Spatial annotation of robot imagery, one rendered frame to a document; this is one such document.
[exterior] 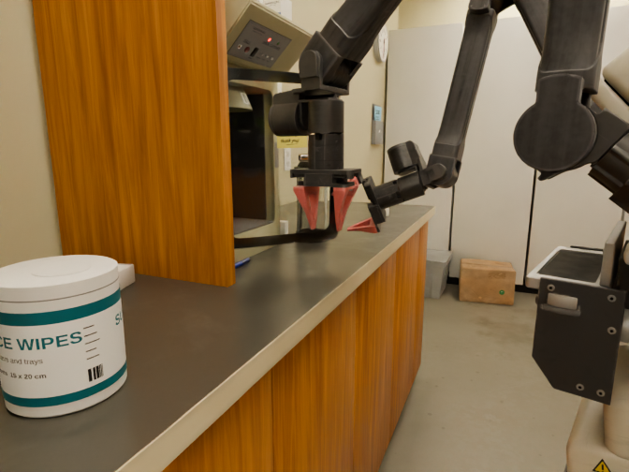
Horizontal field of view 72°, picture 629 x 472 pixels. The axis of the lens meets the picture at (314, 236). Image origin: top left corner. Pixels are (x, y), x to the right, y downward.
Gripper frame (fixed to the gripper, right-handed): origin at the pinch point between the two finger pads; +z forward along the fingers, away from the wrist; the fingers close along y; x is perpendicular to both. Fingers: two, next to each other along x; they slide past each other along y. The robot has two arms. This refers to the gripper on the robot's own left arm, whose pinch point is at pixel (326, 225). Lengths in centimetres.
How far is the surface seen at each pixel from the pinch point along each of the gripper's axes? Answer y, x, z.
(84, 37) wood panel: 58, -7, -36
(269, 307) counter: 10.8, 0.5, 15.7
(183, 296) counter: 28.9, 1.5, 15.6
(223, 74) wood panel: 24.0, -8.0, -26.2
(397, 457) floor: 3, -88, 110
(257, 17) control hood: 22.6, -19.6, -38.9
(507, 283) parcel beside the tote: -40, -289, 92
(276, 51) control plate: 26, -34, -35
